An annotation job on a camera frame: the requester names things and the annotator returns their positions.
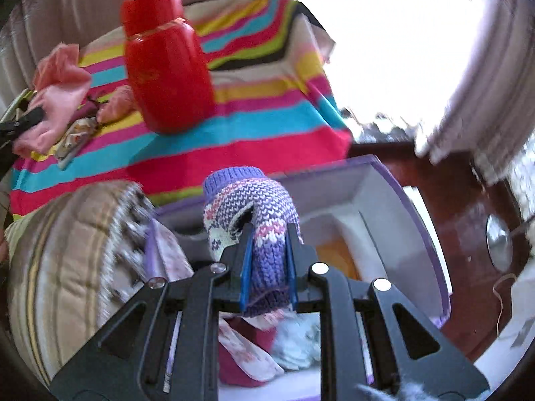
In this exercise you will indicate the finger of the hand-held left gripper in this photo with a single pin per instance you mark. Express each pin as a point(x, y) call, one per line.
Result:
point(26, 119)

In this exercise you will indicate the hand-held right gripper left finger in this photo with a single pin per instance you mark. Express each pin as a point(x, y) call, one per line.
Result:
point(246, 267)

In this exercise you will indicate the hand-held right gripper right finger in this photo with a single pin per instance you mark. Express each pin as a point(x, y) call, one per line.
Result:
point(291, 267)

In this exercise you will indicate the orange mesh pouch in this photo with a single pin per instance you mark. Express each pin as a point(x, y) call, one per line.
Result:
point(338, 255)

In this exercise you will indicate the purple knitted sock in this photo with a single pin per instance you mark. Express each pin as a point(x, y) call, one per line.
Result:
point(255, 204)

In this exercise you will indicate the purple cardboard box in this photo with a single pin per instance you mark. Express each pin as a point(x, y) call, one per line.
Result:
point(376, 200)

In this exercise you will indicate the patterned fabric pouch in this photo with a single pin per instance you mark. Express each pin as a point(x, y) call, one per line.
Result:
point(77, 138)

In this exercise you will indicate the pale blue crumpled cloth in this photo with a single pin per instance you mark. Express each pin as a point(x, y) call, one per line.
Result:
point(299, 342)

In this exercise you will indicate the pink floral cloth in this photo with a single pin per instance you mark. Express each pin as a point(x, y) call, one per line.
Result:
point(246, 351)

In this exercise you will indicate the magenta cloth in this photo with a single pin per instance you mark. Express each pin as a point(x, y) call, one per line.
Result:
point(238, 374)

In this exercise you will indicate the striped colourful cloth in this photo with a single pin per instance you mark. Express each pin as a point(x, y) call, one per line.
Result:
point(250, 117)

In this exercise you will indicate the red plastic jar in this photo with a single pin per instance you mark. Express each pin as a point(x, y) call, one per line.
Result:
point(167, 62)

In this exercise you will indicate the beige tasselled cushion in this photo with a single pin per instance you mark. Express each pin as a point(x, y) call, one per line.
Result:
point(62, 267)

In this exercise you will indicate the round metal lamp base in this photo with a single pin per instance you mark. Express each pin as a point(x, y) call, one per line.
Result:
point(498, 244)

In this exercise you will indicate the beige pleated curtain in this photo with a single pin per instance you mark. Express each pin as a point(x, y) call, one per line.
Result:
point(493, 71)

